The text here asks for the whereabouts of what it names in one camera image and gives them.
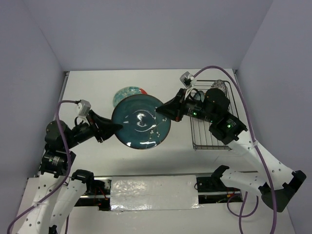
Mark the small blue patterned plate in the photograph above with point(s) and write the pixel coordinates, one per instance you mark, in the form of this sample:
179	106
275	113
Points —
199	95

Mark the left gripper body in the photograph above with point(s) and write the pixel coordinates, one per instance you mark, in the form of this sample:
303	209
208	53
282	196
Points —
90	118

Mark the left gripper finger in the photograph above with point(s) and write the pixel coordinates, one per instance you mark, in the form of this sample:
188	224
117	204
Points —
106	134
106	124

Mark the dark teal blossom plate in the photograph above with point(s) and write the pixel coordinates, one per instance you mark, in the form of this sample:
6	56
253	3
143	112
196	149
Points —
142	127

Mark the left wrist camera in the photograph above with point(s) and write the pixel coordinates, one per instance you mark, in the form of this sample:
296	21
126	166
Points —
83	108

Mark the white blue floral plate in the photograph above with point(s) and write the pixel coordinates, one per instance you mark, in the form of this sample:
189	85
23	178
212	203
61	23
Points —
219	84

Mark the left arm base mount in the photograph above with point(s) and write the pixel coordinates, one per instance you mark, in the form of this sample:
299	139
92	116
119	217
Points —
98	196

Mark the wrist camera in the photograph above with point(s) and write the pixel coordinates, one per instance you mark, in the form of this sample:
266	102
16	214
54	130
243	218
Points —
83	108
188	80

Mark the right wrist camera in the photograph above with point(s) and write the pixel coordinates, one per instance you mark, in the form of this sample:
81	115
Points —
188	80

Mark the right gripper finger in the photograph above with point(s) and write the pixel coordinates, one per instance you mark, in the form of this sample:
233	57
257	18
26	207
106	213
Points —
171	116
168	107

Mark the red plate with teal flower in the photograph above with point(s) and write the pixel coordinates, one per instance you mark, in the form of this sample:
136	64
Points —
126	92

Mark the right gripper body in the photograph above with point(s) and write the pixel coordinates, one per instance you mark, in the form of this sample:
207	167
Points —
185	105

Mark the wire dish rack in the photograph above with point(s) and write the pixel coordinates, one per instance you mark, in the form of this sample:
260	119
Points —
202	138

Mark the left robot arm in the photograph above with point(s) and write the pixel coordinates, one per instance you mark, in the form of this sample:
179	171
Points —
59	189

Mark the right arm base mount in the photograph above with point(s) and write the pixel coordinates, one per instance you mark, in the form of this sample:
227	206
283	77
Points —
205	186

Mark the silver foil cover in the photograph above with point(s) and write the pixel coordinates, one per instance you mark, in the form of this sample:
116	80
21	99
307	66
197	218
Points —
153	193

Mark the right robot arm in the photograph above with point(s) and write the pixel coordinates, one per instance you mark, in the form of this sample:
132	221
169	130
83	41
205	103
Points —
275	183

